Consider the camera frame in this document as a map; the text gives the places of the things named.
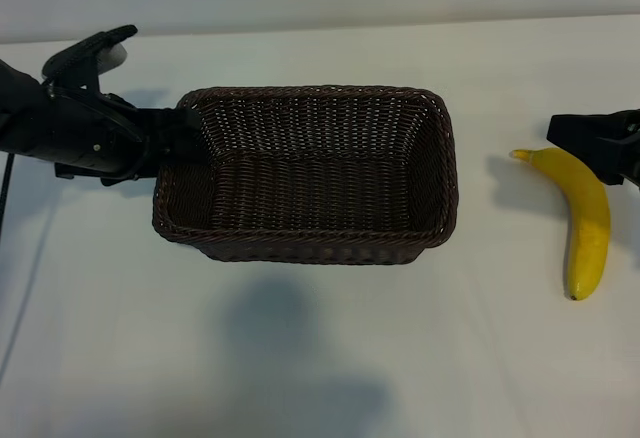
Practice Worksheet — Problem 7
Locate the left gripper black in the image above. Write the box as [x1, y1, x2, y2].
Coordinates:
[49, 88, 207, 188]

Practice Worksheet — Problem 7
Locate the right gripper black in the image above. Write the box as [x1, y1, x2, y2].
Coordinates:
[546, 107, 640, 192]

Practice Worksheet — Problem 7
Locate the yellow banana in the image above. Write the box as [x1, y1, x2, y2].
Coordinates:
[508, 146, 612, 302]

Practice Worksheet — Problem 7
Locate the dark brown woven basket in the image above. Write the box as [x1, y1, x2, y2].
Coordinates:
[151, 84, 460, 267]

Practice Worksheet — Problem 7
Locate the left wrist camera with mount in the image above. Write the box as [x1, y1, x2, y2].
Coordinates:
[41, 24, 139, 90]

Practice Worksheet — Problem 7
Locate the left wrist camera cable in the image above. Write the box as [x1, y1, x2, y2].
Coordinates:
[0, 151, 15, 224]

